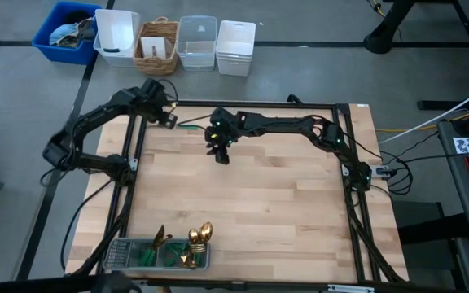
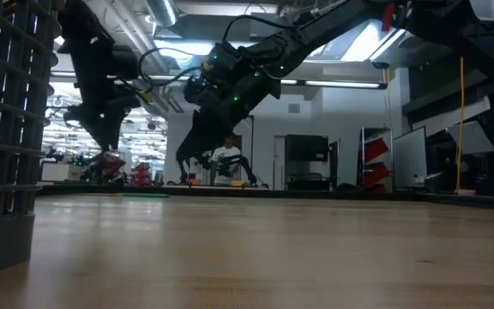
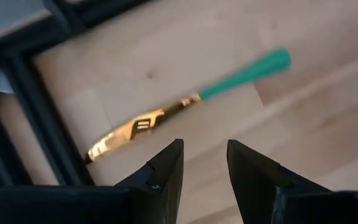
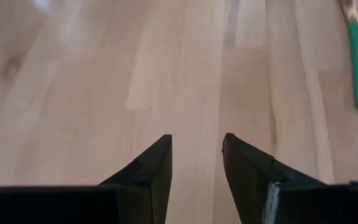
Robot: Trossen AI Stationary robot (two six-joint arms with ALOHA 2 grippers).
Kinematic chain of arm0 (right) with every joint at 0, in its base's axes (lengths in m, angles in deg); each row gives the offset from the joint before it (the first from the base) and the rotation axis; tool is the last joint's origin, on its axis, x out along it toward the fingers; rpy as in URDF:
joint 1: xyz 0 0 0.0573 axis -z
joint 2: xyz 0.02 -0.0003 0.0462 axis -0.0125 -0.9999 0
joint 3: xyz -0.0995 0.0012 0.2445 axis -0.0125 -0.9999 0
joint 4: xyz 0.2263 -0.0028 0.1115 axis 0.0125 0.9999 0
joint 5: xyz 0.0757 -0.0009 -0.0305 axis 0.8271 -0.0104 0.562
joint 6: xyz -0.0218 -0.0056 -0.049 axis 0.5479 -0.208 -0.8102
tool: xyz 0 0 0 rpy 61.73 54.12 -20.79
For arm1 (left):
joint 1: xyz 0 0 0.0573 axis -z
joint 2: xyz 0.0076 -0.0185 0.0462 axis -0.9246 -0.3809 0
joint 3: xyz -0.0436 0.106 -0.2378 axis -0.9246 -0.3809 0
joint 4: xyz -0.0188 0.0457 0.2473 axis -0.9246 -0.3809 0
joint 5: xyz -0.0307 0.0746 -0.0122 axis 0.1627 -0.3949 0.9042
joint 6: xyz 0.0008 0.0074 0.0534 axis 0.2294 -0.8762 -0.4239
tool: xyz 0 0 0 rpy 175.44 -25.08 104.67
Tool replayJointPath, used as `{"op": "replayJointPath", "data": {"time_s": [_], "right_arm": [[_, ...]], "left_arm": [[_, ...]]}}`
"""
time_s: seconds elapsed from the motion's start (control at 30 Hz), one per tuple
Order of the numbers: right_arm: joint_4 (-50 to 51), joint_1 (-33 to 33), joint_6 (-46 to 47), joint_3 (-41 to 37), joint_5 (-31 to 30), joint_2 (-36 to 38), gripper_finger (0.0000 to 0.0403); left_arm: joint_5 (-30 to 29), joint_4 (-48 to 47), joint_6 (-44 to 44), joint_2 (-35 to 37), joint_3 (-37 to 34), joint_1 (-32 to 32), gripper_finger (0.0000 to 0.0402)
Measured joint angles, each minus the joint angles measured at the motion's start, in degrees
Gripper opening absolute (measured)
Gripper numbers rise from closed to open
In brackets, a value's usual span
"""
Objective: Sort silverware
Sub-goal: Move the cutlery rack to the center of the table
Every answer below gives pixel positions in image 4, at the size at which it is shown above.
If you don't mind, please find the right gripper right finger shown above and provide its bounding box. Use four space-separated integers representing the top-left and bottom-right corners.
222 133 358 224

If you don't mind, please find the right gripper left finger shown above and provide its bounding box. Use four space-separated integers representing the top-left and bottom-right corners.
0 134 173 224

